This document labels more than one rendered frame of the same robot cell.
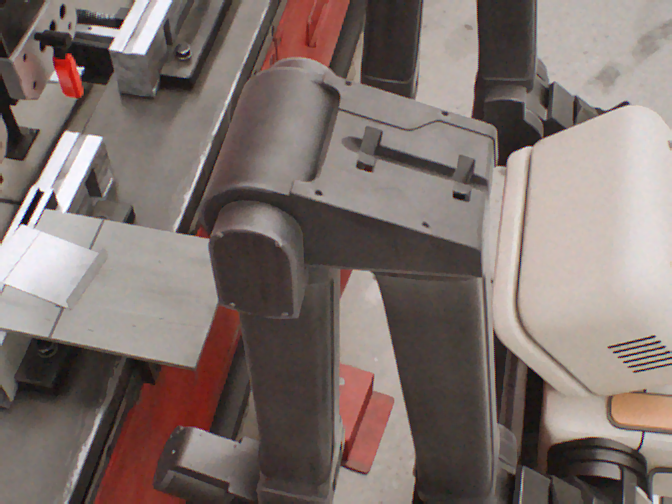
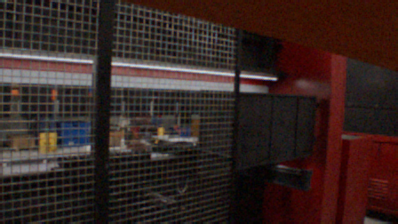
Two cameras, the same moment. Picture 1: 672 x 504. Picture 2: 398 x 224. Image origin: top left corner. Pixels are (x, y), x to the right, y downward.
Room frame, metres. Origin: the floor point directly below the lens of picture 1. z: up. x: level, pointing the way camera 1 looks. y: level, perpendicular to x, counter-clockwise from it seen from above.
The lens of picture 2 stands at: (2.47, 1.83, 1.32)
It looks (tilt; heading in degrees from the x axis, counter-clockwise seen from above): 3 degrees down; 215
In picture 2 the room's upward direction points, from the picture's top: 2 degrees clockwise
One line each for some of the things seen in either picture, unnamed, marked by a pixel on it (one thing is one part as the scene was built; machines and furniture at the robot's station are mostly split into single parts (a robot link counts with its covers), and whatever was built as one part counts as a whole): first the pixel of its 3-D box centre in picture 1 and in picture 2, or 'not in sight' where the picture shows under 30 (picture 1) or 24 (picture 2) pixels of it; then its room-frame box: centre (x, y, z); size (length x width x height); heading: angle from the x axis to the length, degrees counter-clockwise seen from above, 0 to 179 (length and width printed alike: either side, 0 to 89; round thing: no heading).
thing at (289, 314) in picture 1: (294, 363); not in sight; (0.28, 0.03, 1.40); 0.11 x 0.06 x 0.43; 169
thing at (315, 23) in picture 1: (319, 13); not in sight; (1.61, 0.04, 0.58); 0.15 x 0.02 x 0.07; 167
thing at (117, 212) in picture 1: (78, 291); not in sight; (0.67, 0.35, 0.89); 0.30 x 0.05 x 0.03; 167
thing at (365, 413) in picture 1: (330, 408); not in sight; (0.90, 0.01, 0.06); 0.25 x 0.20 x 0.12; 70
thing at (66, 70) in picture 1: (60, 64); not in sight; (0.78, 0.32, 1.20); 0.04 x 0.02 x 0.10; 77
